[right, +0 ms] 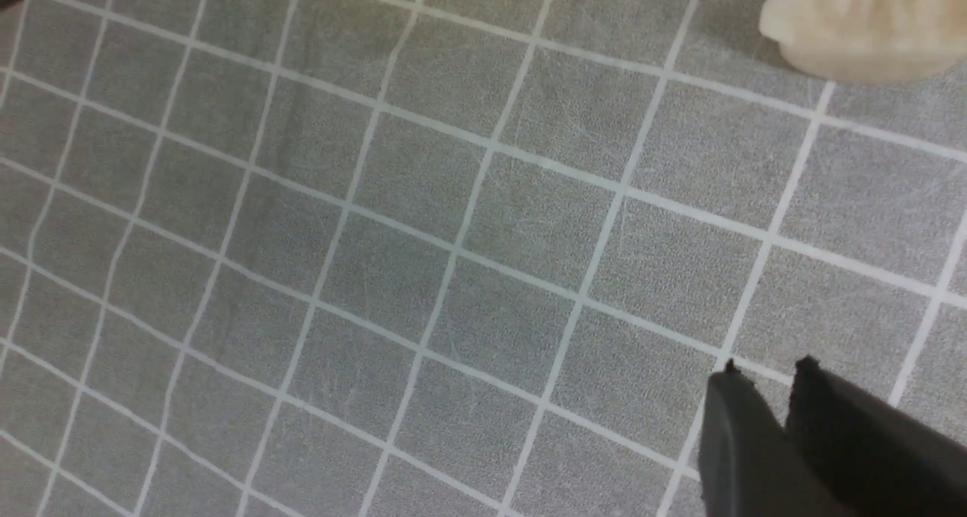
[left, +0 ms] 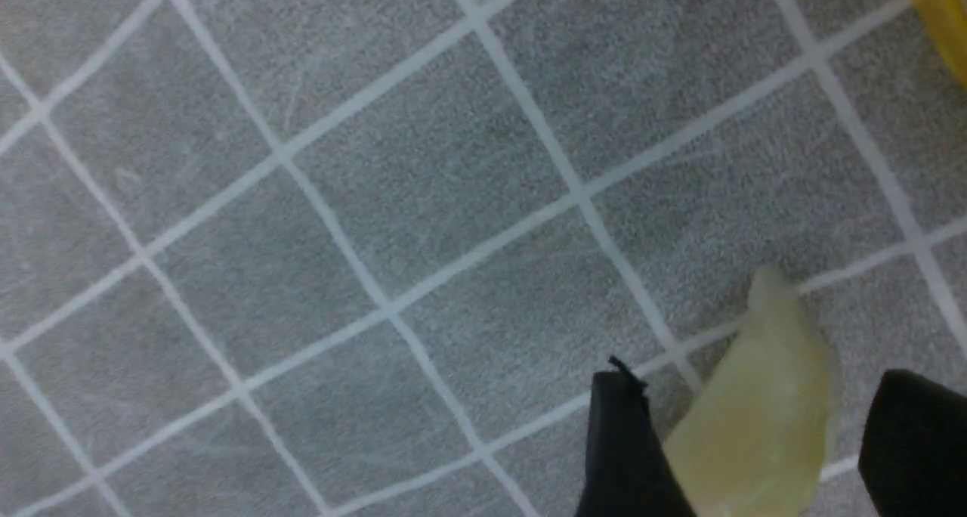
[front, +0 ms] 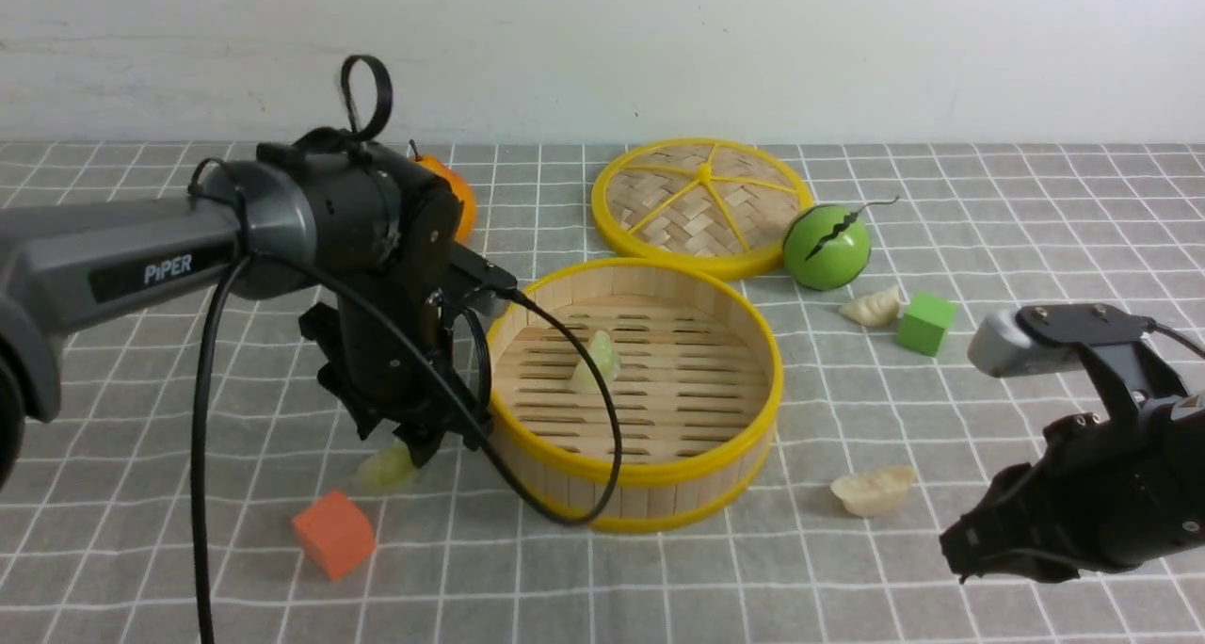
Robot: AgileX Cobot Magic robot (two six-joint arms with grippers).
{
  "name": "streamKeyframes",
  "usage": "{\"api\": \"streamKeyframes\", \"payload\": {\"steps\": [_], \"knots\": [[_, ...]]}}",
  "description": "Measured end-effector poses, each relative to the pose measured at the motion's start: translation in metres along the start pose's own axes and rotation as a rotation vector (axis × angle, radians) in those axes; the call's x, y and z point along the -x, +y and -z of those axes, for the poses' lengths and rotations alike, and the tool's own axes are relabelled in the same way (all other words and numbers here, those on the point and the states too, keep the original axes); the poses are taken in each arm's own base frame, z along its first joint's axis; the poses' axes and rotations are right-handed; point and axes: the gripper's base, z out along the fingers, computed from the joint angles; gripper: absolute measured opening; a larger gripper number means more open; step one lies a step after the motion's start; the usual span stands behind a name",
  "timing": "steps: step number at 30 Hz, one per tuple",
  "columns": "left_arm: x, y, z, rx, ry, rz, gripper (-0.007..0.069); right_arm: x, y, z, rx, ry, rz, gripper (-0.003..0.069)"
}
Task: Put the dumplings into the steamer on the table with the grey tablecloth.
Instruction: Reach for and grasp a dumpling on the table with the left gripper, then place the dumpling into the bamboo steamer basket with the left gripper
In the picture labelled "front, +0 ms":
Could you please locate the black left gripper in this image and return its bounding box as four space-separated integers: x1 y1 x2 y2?
298 273 493 469

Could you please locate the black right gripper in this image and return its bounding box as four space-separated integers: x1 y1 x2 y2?
940 343 1204 584

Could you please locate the green dumpling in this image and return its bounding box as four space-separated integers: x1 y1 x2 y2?
353 440 418 494
569 330 621 394

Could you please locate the white dumpling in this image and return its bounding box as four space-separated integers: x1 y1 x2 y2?
829 466 918 517
837 286 904 330

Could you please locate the green toy watermelon ball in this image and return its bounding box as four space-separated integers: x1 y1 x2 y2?
780 195 900 291

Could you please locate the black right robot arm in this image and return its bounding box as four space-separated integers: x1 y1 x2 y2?
940 343 1203 584

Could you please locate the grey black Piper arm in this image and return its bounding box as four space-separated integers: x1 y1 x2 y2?
1 125 515 476

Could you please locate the bamboo steamer tray yellow rim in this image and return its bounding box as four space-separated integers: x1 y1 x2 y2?
488 258 784 534

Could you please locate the woven bamboo steamer lid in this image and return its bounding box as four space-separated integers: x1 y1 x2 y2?
588 137 815 281

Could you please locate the orange wooden cube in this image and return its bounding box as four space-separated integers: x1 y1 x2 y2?
292 488 378 581

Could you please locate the orange yellow toy pear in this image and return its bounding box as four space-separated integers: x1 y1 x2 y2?
408 139 477 246

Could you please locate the grey checked tablecloth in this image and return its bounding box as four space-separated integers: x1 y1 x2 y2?
1 145 1203 643

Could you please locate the green wooden cube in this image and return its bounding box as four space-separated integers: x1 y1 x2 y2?
895 291 958 357

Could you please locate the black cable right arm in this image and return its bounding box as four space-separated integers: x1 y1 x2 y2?
1144 318 1205 361

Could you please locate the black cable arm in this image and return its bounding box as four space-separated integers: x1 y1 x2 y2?
188 55 625 644
1144 318 1205 361

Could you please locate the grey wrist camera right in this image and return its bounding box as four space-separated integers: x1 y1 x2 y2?
966 301 1153 377

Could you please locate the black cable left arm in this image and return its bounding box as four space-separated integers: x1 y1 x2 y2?
188 55 625 644

